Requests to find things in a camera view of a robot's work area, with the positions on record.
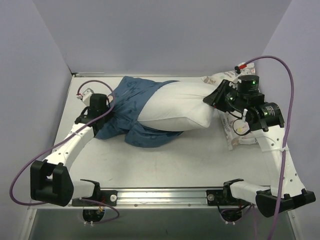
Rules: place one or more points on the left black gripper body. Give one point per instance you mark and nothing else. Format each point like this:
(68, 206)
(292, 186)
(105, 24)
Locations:
(100, 100)

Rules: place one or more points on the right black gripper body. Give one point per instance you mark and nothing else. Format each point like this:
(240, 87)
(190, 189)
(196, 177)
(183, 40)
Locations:
(217, 94)

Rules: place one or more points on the blue letter print pillowcase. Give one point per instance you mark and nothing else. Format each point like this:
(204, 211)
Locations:
(131, 95)

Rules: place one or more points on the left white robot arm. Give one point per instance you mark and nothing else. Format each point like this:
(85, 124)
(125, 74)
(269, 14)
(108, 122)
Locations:
(50, 180)

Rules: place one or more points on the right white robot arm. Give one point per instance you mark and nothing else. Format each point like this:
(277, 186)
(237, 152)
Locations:
(265, 121)

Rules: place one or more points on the white floral deer pillow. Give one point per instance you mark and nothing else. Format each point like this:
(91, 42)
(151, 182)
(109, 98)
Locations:
(234, 129)

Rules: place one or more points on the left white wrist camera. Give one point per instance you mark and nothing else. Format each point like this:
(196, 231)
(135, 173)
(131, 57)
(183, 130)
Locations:
(85, 96)

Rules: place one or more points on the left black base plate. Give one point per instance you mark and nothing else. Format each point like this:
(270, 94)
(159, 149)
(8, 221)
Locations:
(108, 197)

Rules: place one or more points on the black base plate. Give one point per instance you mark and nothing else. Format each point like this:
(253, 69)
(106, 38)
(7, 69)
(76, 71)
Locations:
(215, 197)
(108, 197)

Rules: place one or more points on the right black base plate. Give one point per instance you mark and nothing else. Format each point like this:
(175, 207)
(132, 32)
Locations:
(215, 197)

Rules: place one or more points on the aluminium front rail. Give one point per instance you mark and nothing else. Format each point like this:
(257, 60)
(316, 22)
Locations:
(160, 198)

